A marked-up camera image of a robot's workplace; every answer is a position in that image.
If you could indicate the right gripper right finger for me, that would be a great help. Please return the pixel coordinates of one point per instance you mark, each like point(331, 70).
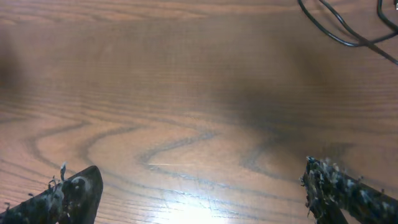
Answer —
point(330, 191)

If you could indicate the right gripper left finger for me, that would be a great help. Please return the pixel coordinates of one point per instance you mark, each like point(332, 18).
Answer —
point(73, 200)

